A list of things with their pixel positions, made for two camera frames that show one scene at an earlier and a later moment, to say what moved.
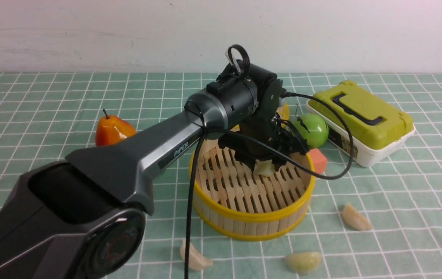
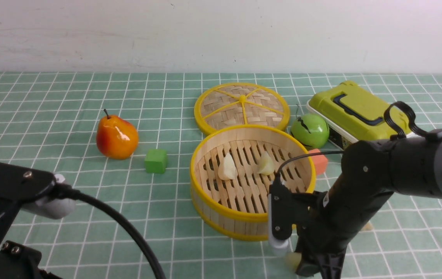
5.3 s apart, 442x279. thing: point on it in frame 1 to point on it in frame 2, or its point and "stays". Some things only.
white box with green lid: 377,126 stays
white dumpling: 197,261 to 227,170
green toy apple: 313,128 stays
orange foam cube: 319,160 stays
